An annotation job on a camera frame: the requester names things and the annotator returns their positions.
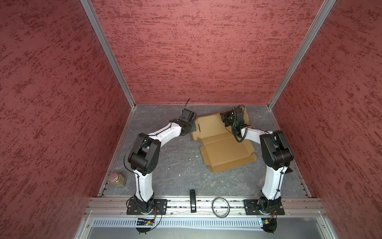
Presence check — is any aluminium frame rail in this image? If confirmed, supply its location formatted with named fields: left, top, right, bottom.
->
left=85, top=196, right=328, bottom=218

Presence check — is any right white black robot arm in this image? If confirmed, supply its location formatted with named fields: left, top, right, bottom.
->
left=220, top=107, right=294, bottom=215

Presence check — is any brown cardboard box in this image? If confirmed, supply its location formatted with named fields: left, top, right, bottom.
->
left=192, top=113, right=257, bottom=173

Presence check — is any black cable ring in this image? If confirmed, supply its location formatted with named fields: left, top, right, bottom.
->
left=211, top=197, right=231, bottom=218

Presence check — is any black handle bar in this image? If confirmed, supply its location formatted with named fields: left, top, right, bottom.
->
left=190, top=189, right=197, bottom=213

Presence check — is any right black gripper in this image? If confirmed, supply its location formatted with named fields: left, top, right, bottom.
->
left=221, top=110, right=237, bottom=127

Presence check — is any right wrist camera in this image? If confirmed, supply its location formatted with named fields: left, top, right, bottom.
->
left=233, top=107, right=245, bottom=127

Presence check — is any black calculator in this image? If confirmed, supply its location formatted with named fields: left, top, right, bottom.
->
left=285, top=167, right=293, bottom=174

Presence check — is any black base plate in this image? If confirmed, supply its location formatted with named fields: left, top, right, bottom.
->
left=243, top=197, right=285, bottom=216
left=126, top=198, right=168, bottom=216

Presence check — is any right circuit board connector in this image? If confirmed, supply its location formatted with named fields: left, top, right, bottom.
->
left=262, top=218, right=278, bottom=234

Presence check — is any left aluminium corner post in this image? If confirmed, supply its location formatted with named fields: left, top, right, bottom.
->
left=80, top=0, right=136, bottom=110

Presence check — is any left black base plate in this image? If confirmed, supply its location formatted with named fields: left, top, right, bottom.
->
left=126, top=198, right=168, bottom=216

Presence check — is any right aluminium corner post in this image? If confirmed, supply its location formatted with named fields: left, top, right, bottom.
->
left=268, top=0, right=336, bottom=111

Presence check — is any circuit board connector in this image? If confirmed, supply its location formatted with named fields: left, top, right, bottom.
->
left=135, top=218, right=156, bottom=234
left=262, top=218, right=278, bottom=234

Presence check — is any white perforated cable duct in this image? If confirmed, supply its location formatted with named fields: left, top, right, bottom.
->
left=92, top=217, right=262, bottom=231

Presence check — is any glass spice jar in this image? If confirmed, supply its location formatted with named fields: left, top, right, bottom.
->
left=108, top=173, right=126, bottom=188

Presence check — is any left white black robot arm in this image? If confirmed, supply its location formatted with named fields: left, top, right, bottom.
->
left=123, top=119, right=196, bottom=214

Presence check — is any left circuit board connector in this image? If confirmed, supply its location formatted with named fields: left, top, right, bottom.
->
left=135, top=218, right=156, bottom=234

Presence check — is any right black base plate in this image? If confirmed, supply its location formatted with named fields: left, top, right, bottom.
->
left=243, top=197, right=285, bottom=216

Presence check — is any aluminium corner post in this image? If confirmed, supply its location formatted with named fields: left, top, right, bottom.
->
left=268, top=0, right=336, bottom=111
left=80, top=0, right=136, bottom=110

